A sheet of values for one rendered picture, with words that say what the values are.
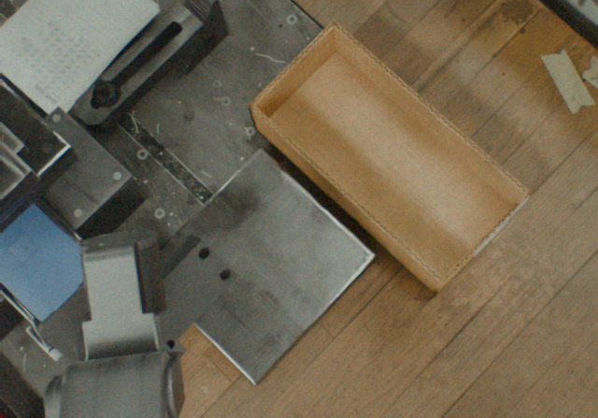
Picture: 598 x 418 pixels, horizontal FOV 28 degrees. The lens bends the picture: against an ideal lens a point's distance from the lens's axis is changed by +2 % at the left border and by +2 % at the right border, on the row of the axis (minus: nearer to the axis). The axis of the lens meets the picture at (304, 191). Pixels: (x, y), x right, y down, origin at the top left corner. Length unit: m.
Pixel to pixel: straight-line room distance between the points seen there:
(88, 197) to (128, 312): 0.28
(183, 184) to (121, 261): 0.36
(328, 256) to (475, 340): 0.16
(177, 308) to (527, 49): 0.49
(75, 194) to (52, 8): 0.21
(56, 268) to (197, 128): 0.22
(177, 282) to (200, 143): 0.30
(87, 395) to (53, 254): 0.32
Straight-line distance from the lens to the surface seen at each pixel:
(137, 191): 1.15
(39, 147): 0.97
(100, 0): 1.22
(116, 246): 0.85
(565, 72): 1.22
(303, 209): 1.15
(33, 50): 1.21
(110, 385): 0.81
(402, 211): 1.16
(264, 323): 1.13
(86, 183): 1.12
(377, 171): 1.17
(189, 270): 0.93
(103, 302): 0.85
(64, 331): 0.97
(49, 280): 1.10
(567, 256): 1.17
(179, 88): 1.22
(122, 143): 1.21
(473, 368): 1.15
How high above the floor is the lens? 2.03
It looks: 75 degrees down
